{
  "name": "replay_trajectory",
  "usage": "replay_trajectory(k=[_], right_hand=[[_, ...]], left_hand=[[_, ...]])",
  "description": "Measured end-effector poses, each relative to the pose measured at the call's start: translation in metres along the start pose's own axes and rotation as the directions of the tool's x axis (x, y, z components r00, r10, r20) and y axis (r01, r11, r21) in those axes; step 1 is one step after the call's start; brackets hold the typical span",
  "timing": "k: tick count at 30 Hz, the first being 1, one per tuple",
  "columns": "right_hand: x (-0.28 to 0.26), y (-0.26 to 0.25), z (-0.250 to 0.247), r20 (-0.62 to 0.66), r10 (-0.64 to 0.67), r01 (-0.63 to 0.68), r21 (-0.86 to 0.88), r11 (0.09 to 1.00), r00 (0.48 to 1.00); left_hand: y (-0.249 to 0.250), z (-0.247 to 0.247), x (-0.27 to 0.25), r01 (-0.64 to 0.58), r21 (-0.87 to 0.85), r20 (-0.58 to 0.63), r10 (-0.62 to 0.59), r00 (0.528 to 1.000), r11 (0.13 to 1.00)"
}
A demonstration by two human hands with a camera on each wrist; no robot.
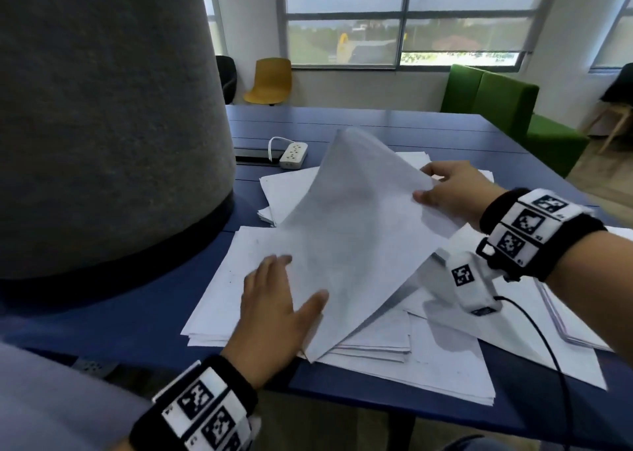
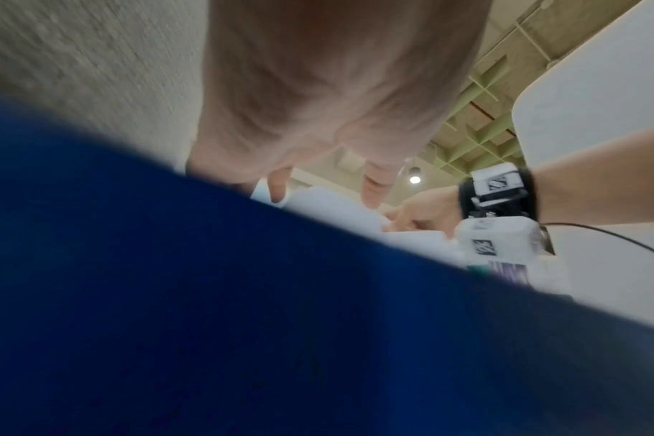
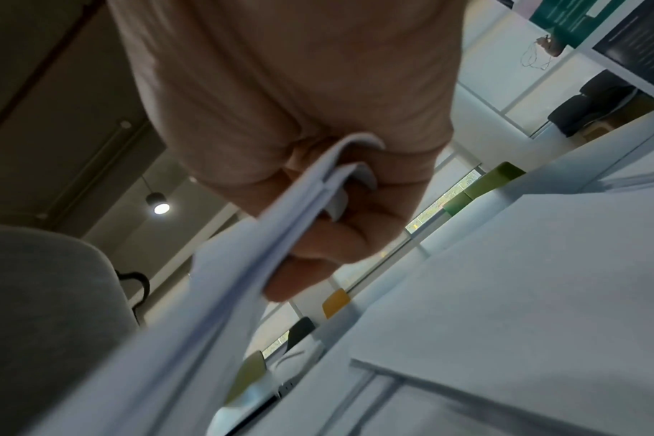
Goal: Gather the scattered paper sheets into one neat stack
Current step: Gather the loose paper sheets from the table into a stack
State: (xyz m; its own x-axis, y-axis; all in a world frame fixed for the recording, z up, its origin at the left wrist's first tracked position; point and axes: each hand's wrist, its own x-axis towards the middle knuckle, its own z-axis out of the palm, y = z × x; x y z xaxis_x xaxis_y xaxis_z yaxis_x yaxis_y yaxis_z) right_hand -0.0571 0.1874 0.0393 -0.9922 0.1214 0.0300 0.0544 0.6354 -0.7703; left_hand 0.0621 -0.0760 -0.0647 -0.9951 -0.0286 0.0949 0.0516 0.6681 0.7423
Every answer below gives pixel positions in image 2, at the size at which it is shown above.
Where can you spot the person's right hand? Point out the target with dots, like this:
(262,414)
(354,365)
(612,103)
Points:
(429,210)

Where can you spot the person's left hand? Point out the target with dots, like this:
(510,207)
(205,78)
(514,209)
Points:
(332,76)

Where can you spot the gathered white paper bundle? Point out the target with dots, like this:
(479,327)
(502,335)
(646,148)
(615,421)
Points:
(327,204)

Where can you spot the person's right forearm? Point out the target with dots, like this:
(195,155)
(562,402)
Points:
(602,183)

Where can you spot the round ceiling lamp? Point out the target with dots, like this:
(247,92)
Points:
(415,179)

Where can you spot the right wristband with marker tiles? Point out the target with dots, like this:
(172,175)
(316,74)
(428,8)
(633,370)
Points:
(499,181)

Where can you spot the grey felt pillar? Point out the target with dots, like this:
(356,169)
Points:
(63,51)

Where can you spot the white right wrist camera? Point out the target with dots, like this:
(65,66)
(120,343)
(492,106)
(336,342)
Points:
(499,238)

